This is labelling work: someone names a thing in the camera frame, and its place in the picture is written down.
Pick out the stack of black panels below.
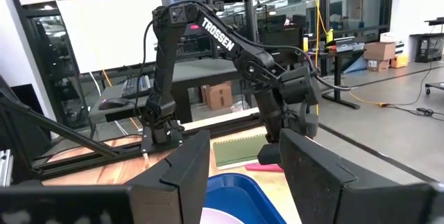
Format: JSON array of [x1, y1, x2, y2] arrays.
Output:
[[0, 74, 53, 185]]

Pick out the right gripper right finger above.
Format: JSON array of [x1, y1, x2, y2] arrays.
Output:
[[279, 128, 357, 224]]

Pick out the black keyboard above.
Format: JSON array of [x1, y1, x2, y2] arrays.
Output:
[[120, 74, 153, 99]]

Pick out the white whiteboard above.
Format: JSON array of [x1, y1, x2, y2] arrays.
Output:
[[56, 0, 164, 75]]

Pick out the white box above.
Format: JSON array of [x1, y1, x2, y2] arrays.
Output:
[[379, 31, 406, 44]]

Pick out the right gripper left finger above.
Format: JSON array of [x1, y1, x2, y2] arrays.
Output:
[[126, 130, 211, 224]]

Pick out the yellow hanging cable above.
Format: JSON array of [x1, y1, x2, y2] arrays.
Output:
[[309, 0, 329, 69]]

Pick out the black floor cables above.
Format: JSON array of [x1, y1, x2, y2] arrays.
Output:
[[384, 102, 444, 123]]

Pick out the orange hanging cable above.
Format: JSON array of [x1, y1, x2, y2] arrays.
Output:
[[61, 0, 114, 88]]

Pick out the yellow floor cable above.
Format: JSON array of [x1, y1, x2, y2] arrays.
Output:
[[341, 78, 389, 109]]

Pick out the yellow box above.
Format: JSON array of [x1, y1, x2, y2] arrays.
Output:
[[389, 53, 410, 69]]

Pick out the green mat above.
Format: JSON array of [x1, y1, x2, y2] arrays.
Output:
[[212, 133, 271, 171]]

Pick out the black computer mouse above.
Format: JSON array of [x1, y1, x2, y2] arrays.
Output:
[[98, 97, 131, 111]]

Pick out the small brown cardboard box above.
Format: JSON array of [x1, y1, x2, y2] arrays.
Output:
[[366, 59, 391, 73]]

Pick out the silver aluminium extrusion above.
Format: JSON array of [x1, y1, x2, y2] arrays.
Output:
[[0, 148, 15, 187]]

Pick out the grey desk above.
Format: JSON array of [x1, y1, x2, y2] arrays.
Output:
[[88, 58, 246, 125]]

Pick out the pink plastic cutlery piece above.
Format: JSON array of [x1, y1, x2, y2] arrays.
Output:
[[244, 162, 284, 173]]

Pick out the black diagonal frame strut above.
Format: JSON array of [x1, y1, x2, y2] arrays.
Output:
[[0, 90, 121, 158]]

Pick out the white round plate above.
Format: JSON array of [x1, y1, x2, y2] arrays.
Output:
[[199, 207, 246, 224]]

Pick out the black wheeled cart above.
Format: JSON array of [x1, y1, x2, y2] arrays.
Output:
[[425, 80, 444, 96]]

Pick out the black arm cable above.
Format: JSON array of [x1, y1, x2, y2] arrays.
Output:
[[242, 42, 352, 92]]

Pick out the black standing desk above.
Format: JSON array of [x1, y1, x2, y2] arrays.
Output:
[[305, 49, 366, 110]]

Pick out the black table frame rail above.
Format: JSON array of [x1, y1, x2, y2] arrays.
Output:
[[31, 112, 263, 180]]

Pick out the blue plastic tray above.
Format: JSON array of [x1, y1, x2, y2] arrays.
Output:
[[203, 172, 287, 224]]

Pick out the large brown cardboard box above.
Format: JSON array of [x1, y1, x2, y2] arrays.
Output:
[[363, 41, 397, 62]]

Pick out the black cabinet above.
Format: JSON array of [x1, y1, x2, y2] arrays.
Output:
[[414, 32, 444, 63]]

